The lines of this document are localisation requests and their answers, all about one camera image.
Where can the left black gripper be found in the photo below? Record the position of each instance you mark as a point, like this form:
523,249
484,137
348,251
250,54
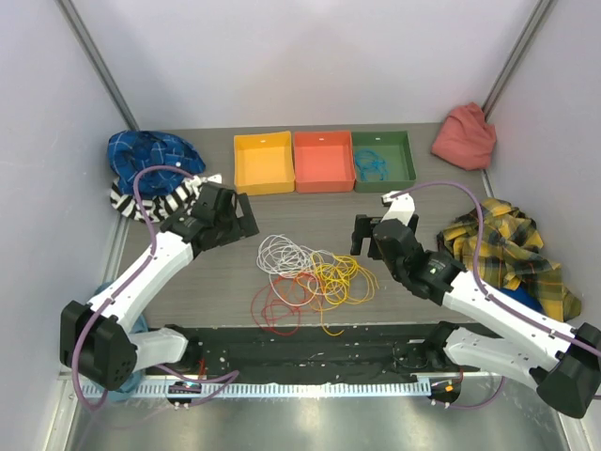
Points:
243,226

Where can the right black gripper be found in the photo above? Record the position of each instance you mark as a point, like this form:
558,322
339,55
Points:
363,229

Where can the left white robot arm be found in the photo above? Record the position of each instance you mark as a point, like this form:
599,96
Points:
97,340

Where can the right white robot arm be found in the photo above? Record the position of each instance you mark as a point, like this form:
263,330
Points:
559,362

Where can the yellow plastic bin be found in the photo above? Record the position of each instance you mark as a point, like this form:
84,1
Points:
264,163

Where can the green plastic bin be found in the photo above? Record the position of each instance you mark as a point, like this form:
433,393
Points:
383,161

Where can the red plastic bin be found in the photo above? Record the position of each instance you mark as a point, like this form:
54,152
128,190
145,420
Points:
323,162

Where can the pink cloth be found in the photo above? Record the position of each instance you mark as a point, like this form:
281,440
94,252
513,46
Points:
465,139

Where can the yellow plaid shirt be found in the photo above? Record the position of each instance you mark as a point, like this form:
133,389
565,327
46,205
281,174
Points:
510,256

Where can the blue plaid cloth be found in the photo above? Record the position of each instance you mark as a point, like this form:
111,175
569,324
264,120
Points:
130,152

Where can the teal cloth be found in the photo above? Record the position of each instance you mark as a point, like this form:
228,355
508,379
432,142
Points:
126,390

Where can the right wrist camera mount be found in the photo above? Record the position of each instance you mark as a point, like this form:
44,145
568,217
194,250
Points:
400,206

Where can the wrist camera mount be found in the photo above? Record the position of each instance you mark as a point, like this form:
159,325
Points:
400,206
217,178

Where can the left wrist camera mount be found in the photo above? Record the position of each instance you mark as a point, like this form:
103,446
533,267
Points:
217,178

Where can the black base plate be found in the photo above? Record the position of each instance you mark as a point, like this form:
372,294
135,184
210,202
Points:
365,353

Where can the white slotted cable duct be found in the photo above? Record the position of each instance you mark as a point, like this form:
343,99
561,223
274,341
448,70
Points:
167,387

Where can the right aluminium frame post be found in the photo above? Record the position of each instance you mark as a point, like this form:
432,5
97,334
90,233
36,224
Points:
539,15

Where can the aluminium frame post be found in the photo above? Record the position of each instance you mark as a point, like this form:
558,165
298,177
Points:
92,52
539,15

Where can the left aluminium frame post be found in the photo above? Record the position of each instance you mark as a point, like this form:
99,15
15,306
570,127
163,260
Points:
92,52

